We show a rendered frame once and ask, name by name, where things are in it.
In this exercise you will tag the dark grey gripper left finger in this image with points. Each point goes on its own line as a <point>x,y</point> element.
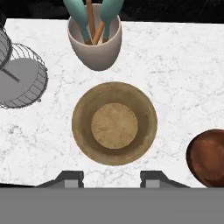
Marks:
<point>71,178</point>

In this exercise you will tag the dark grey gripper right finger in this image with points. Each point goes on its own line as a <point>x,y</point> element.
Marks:
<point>152,178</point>

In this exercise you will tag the dark reddish brown bowl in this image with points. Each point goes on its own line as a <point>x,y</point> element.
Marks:
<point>207,157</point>

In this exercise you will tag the light brown wooden bowl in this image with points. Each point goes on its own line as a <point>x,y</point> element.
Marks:
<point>114,125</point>

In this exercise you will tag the beige utensil pot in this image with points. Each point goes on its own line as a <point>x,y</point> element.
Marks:
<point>97,57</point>

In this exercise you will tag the brown wooden utensil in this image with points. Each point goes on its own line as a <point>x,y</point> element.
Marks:
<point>90,17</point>
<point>98,32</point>

